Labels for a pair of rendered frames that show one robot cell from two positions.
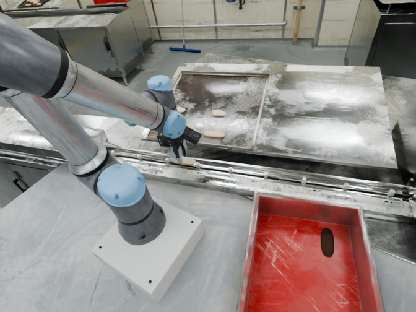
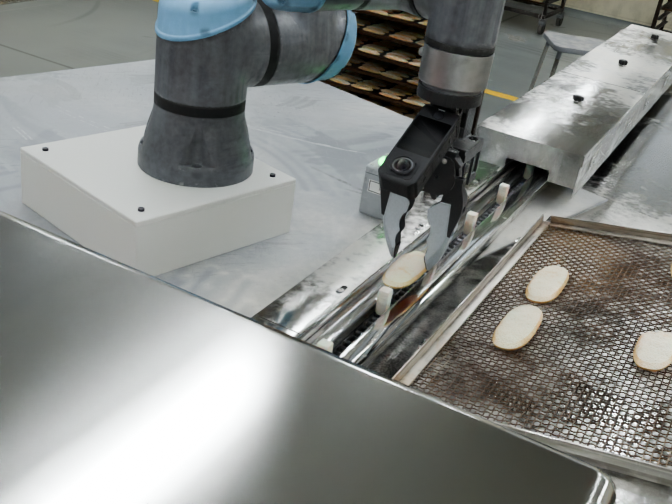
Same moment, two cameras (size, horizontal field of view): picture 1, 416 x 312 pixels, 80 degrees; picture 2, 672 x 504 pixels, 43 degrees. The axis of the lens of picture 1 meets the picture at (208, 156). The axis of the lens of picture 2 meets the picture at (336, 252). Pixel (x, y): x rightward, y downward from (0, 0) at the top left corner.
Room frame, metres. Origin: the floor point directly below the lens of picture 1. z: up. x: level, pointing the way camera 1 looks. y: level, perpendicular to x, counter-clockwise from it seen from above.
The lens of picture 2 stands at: (0.70, -0.80, 1.34)
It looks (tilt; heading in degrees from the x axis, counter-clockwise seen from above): 27 degrees down; 92
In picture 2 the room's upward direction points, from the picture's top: 9 degrees clockwise
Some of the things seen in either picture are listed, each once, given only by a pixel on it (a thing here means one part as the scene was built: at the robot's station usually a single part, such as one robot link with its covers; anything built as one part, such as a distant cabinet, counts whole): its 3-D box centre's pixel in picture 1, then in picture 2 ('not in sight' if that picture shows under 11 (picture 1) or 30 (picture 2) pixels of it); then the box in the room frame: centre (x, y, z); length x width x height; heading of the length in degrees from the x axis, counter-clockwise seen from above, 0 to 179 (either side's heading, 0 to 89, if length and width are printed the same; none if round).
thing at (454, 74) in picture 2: not in sight; (452, 67); (0.77, 0.12, 1.11); 0.08 x 0.08 x 0.05
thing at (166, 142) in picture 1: (170, 130); (442, 137); (0.77, 0.13, 1.03); 0.09 x 0.08 x 0.12; 67
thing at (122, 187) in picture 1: (124, 190); (209, 39); (0.48, 0.25, 1.07); 0.13 x 0.12 x 0.14; 43
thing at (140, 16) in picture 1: (124, 30); not in sight; (4.47, 1.03, 0.44); 0.70 x 0.55 x 0.87; 67
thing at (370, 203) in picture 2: not in sight; (392, 199); (0.74, 0.37, 0.84); 0.08 x 0.08 x 0.11; 67
